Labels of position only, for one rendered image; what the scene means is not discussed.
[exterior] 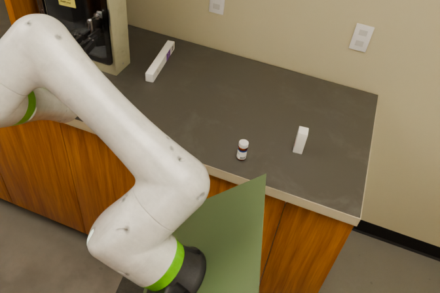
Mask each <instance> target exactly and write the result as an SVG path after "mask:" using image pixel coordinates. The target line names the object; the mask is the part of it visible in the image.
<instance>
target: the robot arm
mask: <svg viewBox="0 0 440 293"><path fill-rule="evenodd" d="M99 36H101V33H100V28H97V30H95V28H94V32H92V33H91V34H89V30H88V31H86V32H84V33H83V34H81V33H79V35H76V34H74V35H72V34H70V32H69V31H68V30H67V28H66V27H65V26H64V25H63V23H61V22H60V21H59V20H57V19H55V18H54V17H51V16H49V15H46V14H28V15H25V16H23V17H21V18H19V19H18V20H17V21H15V23H13V24H12V25H11V27H10V28H9V30H8V31H7V32H6V33H5V34H4V35H3V36H2V37H1V39H0V128H5V127H9V126H16V125H20V124H25V123H28V122H32V121H37V120H51V121H55V122H59V123H66V122H70V121H72V120H74V119H76V117H79V118H80V119H81V120H82V121H83V122H84V123H85V124H86V125H87V126H88V127H89V128H90V129H91V130H92V131H93V132H94V133H95V134H96V135H97V136H98V137H99V138H100V139H101V140H102V141H103V142H104V143H105V144H106V145H107V146H108V147H109V148H110V149H111V150H112V151H113V153H114V154H115V155H116V156H117V157H118V158H119V160H120V161H121V162H122V163H123V164H124V165H125V166H126V167H127V169H128V170H129V171H130V172H131V174H133V176H134V177H135V180H136V181H135V185H134V186H133V187H132V188H131V189H130V190H129V191H128V192H127V193H125V195H123V196H122V197H121V198H119V199H118V200H116V202H114V203H113V204H111V205H110V206H109V207H108V208H106V210H104V212H103V213H102V214H101V215H100V216H99V217H98V218H97V219H96V221H95V223H94V224H93V225H92V227H91V229H90V232H89V234H88V238H87V248H88V251H89V253H90V254H91V255H92V256H93V257H95V258H96V259H98V260H99V261H101V262H102V263H104V264H105V265H107V266H108V267H110V268H111V269H113V270H115V271H116V272H117V273H119V274H121V275H122V276H124V277H126V278H127V279H128V280H131V281H132V282H133V283H135V284H137V285H138V286H140V287H142V288H147V292H146V293H196V292H197V291H198V289H199V288H200V285H201V284H202V281H203V279H204V276H205V273H206V257H205V256H204V253H203V252H202V251H200V250H199V249H198V248H196V247H192V246H190V247H188V246H185V245H182V244H181V243H180V242H179V241H178V240H177V239H176V237H175V236H174V235H173V233H174V232H175V231H176V229H178V227H180V225H182V223H184V221H186V219H188V218H189V217H190V216H191V215H192V214H193V213H194V212H195V211H196V210H197V209H198V208H199V207H200V206H201V205H202V204H203V203H204V202H205V200H206V198H207V196H208V194H209V191H210V177H209V174H208V171H207V169H206V168H205V166H204V165H203V163H202V162H201V161H199V160H198V159H197V158H195V157H194V156H193V155H192V154H190V153H189V152H187V151H186V150H185V149H184V148H182V147H181V146H180V145H178V144H177V143H176V142H175V141H174V140H172V139H171V138H170V137H168V136H167V135H166V134H165V133H164V132H163V131H161V130H160V129H159V128H158V127H156V126H155V125H154V124H153V123H152V122H151V121H150V120H149V119H148V118H147V117H146V116H145V115H144V114H142V113H141V112H140V111H139V110H138V109H137V108H136V107H135V106H134V105H133V104H132V103H131V102H130V101H129V100H128V99H127V98H126V97H125V96H124V95H123V94H122V93H121V92H120V91H119V90H118V89H117V88H116V87H115V86H114V85H113V84H112V83H111V81H110V80H109V79H108V78H107V77H106V76H105V75H104V74H103V73H102V72H101V71H100V69H99V68H98V67H97V66H96V65H95V63H94V62H93V61H92V60H91V59H90V58H89V57H88V54H89V53H90V52H91V51H92V49H93V48H94V47H95V46H96V45H95V40H96V39H97V38H98V37H99Z"/></svg>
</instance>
